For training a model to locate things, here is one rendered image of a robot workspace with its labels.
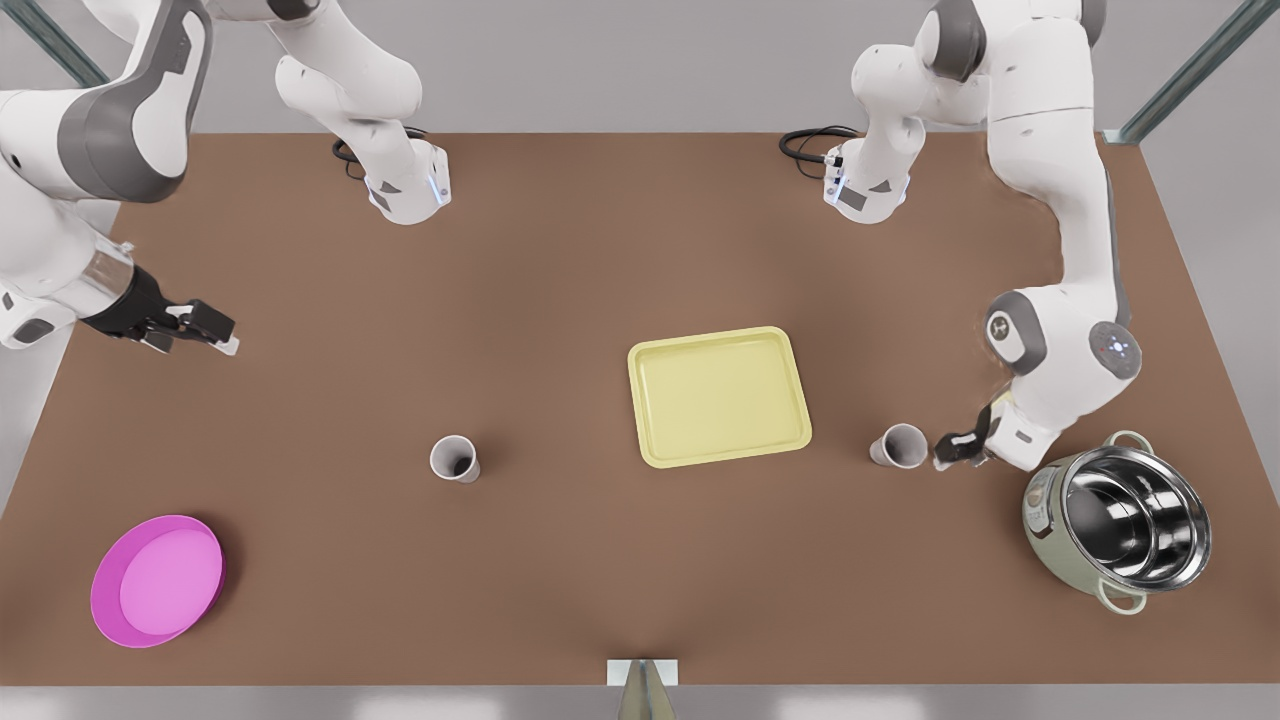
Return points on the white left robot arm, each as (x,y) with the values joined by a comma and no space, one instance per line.
(1050,150)

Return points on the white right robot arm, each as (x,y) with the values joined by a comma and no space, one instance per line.
(120,120)

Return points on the white IKEA cup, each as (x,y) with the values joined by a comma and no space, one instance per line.
(900,446)
(455,460)

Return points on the pale yellow tray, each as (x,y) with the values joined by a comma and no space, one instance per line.
(718,396)

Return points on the pink plate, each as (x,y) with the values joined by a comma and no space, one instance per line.
(158,580)

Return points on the silver frame post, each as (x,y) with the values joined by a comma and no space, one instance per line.
(643,692)
(1190,70)
(60,45)

